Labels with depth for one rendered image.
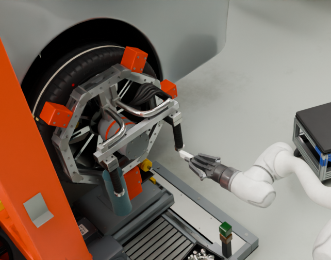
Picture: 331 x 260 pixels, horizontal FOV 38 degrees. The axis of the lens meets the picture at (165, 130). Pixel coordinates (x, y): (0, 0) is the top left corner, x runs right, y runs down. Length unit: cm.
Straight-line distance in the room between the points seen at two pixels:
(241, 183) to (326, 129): 109
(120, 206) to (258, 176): 69
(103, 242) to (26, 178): 92
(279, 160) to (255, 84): 184
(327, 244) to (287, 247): 140
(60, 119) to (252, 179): 76
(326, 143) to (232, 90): 109
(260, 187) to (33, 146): 84
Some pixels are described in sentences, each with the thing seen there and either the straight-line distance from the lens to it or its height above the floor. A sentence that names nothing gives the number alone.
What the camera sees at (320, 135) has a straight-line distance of 279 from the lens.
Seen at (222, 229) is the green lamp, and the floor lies 66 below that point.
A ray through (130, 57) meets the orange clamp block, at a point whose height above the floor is 114.
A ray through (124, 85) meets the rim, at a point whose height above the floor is 96.
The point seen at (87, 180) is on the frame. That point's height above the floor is 69.
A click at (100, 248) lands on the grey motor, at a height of 41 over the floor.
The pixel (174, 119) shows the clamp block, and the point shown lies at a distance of 199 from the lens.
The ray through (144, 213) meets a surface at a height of 15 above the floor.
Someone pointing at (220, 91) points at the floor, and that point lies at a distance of 360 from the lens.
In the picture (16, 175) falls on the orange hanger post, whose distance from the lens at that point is 144.
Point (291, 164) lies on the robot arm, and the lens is 182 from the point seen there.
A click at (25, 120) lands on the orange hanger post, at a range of 136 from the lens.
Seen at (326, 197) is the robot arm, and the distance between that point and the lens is 157.
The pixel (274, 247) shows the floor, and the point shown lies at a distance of 271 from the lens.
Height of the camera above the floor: 227
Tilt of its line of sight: 43 degrees down
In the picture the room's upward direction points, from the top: 9 degrees counter-clockwise
